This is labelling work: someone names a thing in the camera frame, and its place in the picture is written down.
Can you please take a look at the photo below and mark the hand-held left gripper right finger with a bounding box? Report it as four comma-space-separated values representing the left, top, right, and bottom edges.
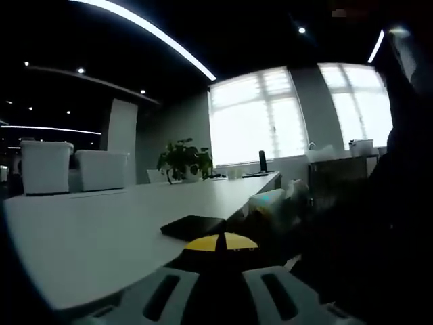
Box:
221, 233, 356, 325

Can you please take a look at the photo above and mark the wide bright window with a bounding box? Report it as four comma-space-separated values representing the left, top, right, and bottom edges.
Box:
208, 64, 309, 167

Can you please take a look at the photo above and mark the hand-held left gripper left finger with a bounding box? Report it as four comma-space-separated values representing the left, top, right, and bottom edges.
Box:
72, 236, 221, 325

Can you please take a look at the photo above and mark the clear plastic container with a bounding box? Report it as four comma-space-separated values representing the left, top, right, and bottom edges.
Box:
350, 138, 375, 157

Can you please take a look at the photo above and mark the black fixed fixture clamp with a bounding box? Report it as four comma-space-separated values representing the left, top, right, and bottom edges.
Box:
160, 215, 227, 253

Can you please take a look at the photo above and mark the metal sink counter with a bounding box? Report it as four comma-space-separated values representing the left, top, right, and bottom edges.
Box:
309, 154, 380, 211

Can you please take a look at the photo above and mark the low white storage box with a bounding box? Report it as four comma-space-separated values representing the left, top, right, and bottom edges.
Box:
74, 150, 131, 192

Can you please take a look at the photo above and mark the tall white storage box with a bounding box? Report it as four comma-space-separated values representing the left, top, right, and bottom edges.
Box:
19, 140, 74, 196

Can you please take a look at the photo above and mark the white desk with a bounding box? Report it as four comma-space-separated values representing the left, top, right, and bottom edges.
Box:
3, 171, 283, 311

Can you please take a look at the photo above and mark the narrow bright window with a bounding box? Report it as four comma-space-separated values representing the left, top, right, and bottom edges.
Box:
317, 62, 393, 150

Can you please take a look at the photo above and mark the green potted plant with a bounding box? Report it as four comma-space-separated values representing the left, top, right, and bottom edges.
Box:
157, 137, 214, 186

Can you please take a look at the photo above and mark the long ceiling light strip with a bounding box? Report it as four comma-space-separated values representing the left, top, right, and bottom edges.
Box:
69, 0, 217, 81

